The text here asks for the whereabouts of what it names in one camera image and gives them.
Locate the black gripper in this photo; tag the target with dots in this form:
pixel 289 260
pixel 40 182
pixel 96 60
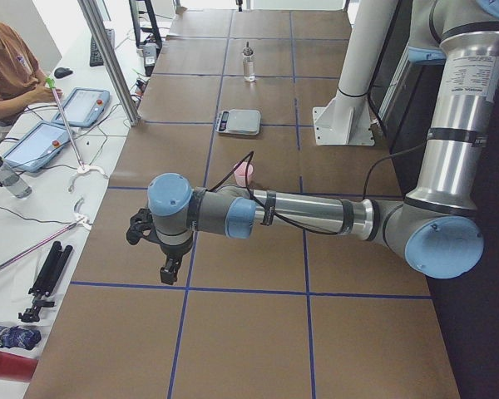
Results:
pixel 175 251

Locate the pink plastic cup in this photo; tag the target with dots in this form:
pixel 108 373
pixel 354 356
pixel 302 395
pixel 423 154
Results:
pixel 244 174

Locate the glass sauce bottle metal spout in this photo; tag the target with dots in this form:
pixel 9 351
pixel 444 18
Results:
pixel 248 63

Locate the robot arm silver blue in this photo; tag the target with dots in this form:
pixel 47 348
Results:
pixel 432 228

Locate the silver digital kitchen scale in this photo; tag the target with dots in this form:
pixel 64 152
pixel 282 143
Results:
pixel 238 122

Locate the grabber stick white claw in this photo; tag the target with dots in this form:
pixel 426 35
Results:
pixel 80 219

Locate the black folded tripod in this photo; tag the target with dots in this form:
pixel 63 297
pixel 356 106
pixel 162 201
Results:
pixel 46 281

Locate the blue folded umbrella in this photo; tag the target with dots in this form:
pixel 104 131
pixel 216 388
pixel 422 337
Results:
pixel 11 337

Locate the near teach pendant tablet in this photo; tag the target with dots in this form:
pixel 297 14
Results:
pixel 41 144

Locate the teach pendant tablet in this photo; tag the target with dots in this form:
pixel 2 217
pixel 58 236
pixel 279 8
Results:
pixel 84 106
pixel 41 144

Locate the far teach pendant tablet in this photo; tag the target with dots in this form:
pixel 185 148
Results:
pixel 84 106

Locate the red cylinder bottle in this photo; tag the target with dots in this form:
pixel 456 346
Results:
pixel 16 368

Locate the clear water bottle black cap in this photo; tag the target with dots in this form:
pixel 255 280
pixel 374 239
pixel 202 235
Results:
pixel 12 181

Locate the small white device box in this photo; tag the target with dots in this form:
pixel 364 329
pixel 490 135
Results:
pixel 149 53

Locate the black keyboard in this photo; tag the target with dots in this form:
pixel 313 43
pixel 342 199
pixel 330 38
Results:
pixel 95 56

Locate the black computer mouse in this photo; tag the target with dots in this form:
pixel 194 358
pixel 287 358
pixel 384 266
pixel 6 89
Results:
pixel 62 72

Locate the person in brown shirt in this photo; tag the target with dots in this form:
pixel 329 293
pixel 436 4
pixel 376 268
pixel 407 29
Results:
pixel 22 81

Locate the black cabinet screen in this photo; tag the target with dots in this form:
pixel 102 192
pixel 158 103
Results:
pixel 401 102

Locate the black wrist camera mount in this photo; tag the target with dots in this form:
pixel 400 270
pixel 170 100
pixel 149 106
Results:
pixel 142 227

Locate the grabber stick green handle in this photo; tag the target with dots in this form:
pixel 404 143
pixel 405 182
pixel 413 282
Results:
pixel 83 168

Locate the aluminium frame post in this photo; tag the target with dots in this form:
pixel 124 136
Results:
pixel 96 26

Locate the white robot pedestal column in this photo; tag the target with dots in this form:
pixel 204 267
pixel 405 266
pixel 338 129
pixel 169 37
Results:
pixel 346 119

